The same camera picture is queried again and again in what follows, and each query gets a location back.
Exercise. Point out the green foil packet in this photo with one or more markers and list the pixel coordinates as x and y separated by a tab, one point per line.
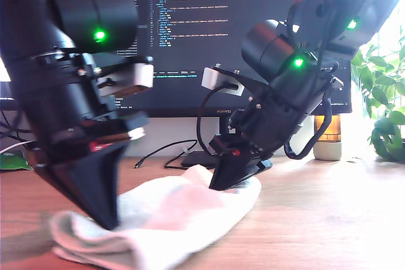
12	162

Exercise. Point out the pink white checked tea towel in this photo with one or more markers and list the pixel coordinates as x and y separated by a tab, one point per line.
174	219

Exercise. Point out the black Huawei computer monitor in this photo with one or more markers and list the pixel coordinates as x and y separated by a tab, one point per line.
190	45

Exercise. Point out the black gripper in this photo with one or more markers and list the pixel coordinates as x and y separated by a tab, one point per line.
72	102
269	124

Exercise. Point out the green leafy houseplant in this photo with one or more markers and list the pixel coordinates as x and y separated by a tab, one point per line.
379	86

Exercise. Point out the amber glass lamp grey base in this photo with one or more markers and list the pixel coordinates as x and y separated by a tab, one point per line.
332	153

